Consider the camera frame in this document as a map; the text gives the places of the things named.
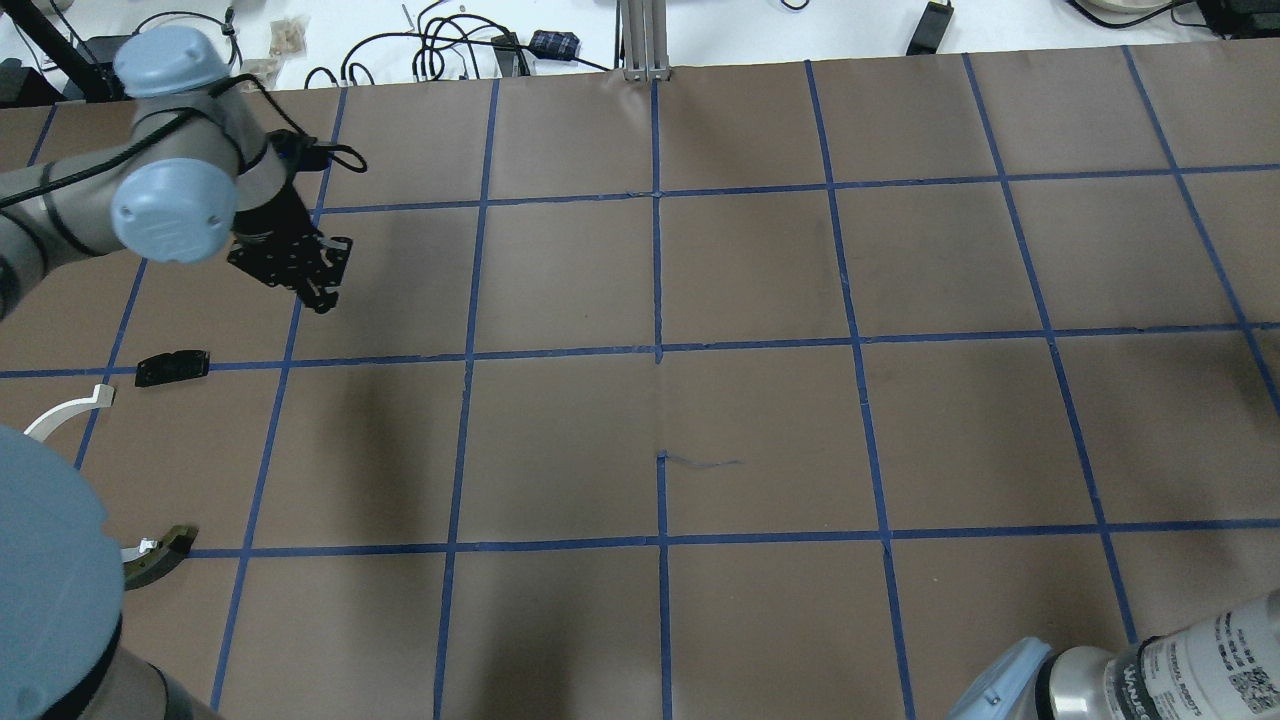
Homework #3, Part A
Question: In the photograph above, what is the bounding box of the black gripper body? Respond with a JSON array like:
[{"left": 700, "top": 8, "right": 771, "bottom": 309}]
[{"left": 227, "top": 184, "right": 353, "bottom": 301}]

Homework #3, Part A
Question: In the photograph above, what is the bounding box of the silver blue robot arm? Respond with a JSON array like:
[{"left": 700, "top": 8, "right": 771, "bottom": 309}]
[
  {"left": 1, "top": 26, "right": 352, "bottom": 719},
  {"left": 946, "top": 591, "right": 1279, "bottom": 719}
]

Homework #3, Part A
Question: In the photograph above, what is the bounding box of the black plastic clip part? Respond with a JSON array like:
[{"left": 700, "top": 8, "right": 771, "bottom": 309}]
[{"left": 134, "top": 348, "right": 211, "bottom": 388}]

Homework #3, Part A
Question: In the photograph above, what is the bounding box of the white curved plastic part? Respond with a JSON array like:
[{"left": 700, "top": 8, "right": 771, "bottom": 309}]
[{"left": 24, "top": 384, "right": 115, "bottom": 442}]

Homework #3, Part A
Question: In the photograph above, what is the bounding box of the black tablet stand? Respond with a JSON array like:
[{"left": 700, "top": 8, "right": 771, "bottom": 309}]
[{"left": 1, "top": 1, "right": 125, "bottom": 102}]

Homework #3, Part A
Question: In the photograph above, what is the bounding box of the olive curved brake shoe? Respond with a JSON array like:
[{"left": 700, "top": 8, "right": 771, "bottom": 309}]
[{"left": 120, "top": 525, "right": 200, "bottom": 592}]

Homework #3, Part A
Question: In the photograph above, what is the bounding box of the black power adapter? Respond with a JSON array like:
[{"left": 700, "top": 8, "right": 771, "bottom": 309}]
[{"left": 905, "top": 1, "right": 955, "bottom": 56}]

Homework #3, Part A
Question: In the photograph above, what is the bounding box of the aluminium frame post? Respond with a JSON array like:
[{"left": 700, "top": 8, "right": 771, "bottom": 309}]
[{"left": 616, "top": 0, "right": 672, "bottom": 82}]

